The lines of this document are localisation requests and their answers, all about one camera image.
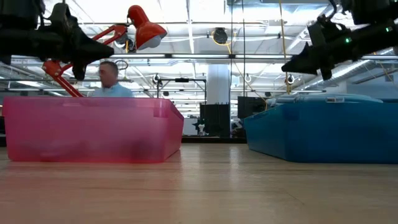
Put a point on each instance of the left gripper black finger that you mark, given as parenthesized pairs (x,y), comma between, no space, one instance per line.
(93,53)

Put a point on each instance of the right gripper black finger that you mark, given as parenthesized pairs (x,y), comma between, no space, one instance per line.
(303,62)

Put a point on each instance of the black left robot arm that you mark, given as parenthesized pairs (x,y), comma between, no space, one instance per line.
(18,40)

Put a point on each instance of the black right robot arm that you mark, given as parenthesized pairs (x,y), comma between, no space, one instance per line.
(376,37)

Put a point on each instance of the person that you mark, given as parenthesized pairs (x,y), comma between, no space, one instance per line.
(113,90)

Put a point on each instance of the red desk lamp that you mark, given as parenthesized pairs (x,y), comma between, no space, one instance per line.
(147,31)

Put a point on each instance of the distant black monitor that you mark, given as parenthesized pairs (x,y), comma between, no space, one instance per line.
(253,107)

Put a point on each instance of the teal plastic bin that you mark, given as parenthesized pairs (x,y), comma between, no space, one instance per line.
(326,133)

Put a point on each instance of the red translucent plastic bin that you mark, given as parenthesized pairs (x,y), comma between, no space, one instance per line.
(93,130)

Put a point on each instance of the long ceiling light strip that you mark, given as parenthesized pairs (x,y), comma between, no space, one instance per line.
(199,56)

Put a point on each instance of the black equipment cabinet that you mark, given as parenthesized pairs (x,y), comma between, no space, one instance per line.
(214,118)

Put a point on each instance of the silver ventilation duct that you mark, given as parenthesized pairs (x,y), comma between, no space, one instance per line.
(351,70)

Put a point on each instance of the distant black camera frame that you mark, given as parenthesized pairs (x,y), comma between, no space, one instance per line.
(182,80)

